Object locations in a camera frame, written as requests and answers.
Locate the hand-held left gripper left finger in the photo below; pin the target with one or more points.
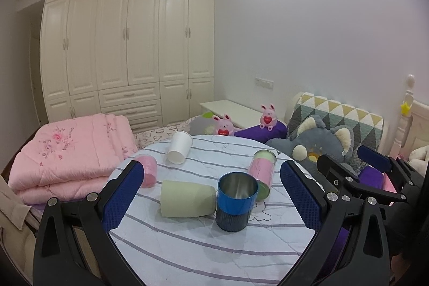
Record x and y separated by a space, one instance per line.
123 197

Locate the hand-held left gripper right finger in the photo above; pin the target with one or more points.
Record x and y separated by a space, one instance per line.
300 197

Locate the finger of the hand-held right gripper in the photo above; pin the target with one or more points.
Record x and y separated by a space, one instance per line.
373 157
337 172

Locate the pink and green cup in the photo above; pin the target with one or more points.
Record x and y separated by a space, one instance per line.
261 168

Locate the light green cup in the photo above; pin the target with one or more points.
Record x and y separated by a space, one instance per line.
186 199

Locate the blue metal cup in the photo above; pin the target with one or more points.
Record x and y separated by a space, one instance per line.
234 209

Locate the white cup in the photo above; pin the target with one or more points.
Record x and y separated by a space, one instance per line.
179 147

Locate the small purple pillow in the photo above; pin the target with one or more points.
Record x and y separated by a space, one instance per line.
372 178

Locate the grey plush toy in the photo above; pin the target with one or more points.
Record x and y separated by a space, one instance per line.
321 142

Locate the white plush toy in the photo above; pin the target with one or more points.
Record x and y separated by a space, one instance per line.
419 153

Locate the cream bed headboard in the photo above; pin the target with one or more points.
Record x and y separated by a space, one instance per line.
419 125

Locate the triangle patterned cushion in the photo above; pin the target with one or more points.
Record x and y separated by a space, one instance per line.
335 115

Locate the yellow star ornament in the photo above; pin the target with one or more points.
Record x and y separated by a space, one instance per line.
406 107

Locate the folded pink quilt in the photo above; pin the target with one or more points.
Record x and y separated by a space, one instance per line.
73 152

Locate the heart print bedsheet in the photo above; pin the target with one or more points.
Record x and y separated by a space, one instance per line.
157 135

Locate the purple cushion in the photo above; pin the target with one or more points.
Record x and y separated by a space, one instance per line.
258 134

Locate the striped white tablecloth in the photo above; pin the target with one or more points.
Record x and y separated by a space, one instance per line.
187 249

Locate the pink bunny toy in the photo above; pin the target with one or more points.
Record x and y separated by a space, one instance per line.
268 118
224 127

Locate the grey round pillow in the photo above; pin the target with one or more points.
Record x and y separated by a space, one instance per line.
201 125

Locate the white bedside table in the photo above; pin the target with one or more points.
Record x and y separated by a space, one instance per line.
234 110

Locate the beige garment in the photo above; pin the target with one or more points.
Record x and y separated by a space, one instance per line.
15 232

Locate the cream white wardrobe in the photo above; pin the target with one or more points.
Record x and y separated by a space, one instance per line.
127 38

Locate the white wall socket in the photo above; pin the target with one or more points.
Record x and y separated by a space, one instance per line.
264 82

